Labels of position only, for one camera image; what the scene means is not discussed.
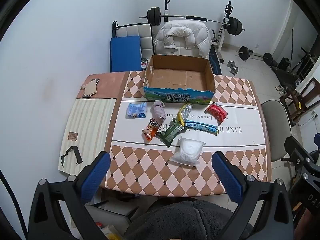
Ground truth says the long blue snack packet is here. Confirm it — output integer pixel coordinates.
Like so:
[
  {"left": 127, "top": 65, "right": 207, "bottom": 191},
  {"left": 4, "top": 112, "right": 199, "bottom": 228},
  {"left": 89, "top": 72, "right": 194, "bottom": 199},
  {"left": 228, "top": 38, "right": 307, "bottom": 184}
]
[{"left": 184, "top": 120, "right": 219, "bottom": 135}]

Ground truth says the white pillow packet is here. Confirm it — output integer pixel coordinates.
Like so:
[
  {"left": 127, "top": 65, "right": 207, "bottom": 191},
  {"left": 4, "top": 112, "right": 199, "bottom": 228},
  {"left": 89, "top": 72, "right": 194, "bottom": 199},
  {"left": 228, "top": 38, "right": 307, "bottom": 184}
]
[{"left": 169, "top": 137, "right": 206, "bottom": 167}]

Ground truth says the red snack bag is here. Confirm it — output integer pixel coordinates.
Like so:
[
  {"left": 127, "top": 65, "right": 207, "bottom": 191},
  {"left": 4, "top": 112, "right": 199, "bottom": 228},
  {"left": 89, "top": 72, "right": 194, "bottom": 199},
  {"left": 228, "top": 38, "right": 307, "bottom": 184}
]
[{"left": 204, "top": 102, "right": 228, "bottom": 126}]

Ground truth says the green snack bag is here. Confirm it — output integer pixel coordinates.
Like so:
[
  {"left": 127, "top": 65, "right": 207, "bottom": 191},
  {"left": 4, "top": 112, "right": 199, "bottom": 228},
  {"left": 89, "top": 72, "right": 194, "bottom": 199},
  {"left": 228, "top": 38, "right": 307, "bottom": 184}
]
[{"left": 157, "top": 118, "right": 187, "bottom": 147}]

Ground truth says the yellow silver scrub sponge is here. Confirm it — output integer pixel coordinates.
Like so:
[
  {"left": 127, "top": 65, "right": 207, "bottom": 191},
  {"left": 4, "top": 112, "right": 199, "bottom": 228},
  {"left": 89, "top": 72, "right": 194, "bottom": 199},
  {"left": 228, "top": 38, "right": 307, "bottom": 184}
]
[{"left": 176, "top": 103, "right": 193, "bottom": 126}]

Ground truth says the orange panda snack bag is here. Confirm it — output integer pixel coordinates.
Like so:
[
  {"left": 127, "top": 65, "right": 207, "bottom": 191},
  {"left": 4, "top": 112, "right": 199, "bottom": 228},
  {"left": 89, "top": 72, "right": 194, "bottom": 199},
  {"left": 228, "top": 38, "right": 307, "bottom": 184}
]
[{"left": 142, "top": 118, "right": 160, "bottom": 141}]

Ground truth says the lilac cloth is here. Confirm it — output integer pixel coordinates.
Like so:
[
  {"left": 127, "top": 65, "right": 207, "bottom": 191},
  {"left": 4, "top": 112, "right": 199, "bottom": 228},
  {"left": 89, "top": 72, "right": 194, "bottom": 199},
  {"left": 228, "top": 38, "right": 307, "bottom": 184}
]
[{"left": 152, "top": 100, "right": 167, "bottom": 125}]

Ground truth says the light blue tissue packet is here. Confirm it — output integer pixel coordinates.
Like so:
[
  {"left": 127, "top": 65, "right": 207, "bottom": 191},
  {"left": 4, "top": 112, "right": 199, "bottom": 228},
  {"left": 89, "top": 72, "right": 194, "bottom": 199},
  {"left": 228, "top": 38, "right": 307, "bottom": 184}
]
[{"left": 126, "top": 102, "right": 147, "bottom": 118}]

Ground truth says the dark fleece clothing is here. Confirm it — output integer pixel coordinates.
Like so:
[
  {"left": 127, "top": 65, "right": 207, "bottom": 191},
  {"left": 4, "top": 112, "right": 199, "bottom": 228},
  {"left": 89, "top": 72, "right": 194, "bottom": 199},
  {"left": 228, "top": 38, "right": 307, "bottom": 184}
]
[{"left": 124, "top": 200, "right": 233, "bottom": 239}]

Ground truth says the grey round chair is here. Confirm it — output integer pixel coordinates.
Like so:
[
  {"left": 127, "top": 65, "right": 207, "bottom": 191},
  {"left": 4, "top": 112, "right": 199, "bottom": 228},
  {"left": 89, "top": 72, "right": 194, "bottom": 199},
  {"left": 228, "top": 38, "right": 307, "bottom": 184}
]
[{"left": 261, "top": 99, "right": 292, "bottom": 162}]

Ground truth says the wooden chair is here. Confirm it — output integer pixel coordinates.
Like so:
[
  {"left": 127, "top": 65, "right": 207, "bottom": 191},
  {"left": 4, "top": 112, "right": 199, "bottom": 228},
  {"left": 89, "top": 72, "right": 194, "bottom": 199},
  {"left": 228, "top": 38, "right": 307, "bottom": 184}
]
[{"left": 279, "top": 77, "right": 319, "bottom": 127}]

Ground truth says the checkered table cloth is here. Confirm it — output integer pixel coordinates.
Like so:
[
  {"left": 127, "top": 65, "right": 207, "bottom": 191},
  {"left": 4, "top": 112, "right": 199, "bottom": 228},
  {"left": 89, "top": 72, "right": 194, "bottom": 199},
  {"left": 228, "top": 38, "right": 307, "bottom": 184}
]
[{"left": 58, "top": 71, "right": 271, "bottom": 197}]

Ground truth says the chrome dumbbells pair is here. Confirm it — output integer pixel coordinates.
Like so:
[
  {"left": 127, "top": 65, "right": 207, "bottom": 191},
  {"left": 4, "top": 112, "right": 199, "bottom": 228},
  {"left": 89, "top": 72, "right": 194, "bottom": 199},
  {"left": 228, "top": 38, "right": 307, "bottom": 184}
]
[{"left": 227, "top": 60, "right": 239, "bottom": 76}]

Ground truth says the cardboard box with printed side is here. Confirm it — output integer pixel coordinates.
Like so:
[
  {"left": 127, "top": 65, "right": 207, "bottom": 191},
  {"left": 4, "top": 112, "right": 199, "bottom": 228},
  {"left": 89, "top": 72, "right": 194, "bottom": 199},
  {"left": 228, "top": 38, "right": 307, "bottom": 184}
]
[{"left": 143, "top": 55, "right": 216, "bottom": 105}]

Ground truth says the white weight bench rack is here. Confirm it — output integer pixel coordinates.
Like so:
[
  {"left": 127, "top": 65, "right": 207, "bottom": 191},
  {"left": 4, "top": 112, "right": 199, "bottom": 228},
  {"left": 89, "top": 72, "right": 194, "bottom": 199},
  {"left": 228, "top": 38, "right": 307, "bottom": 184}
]
[{"left": 212, "top": 1, "right": 233, "bottom": 63}]

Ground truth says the barbell on rack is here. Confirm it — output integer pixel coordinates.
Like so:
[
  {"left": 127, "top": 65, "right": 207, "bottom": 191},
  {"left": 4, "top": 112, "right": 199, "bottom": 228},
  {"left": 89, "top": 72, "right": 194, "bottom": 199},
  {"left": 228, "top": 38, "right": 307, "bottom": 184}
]
[{"left": 139, "top": 7, "right": 245, "bottom": 36}]

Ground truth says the white puffer jacket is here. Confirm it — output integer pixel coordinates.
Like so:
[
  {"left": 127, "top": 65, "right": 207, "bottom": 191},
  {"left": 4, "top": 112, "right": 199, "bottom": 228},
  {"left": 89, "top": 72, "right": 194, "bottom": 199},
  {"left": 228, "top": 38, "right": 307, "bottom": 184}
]
[{"left": 154, "top": 20, "right": 212, "bottom": 59}]

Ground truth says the blue folded mat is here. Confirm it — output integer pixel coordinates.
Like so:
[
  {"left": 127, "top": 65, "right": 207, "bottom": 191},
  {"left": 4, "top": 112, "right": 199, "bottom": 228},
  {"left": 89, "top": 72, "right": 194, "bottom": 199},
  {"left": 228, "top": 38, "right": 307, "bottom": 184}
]
[{"left": 110, "top": 36, "right": 142, "bottom": 72}]

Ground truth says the beige quilted cushion panel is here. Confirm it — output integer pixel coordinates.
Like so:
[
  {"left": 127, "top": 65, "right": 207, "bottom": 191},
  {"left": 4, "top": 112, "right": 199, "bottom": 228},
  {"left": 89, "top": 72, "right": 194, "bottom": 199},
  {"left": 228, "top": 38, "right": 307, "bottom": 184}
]
[{"left": 112, "top": 21, "right": 155, "bottom": 60}]

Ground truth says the black bracket on table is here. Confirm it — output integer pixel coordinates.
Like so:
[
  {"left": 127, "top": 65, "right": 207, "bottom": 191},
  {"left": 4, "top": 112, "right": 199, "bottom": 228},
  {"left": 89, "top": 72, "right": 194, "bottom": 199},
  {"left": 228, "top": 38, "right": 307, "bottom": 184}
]
[{"left": 61, "top": 145, "right": 83, "bottom": 169}]

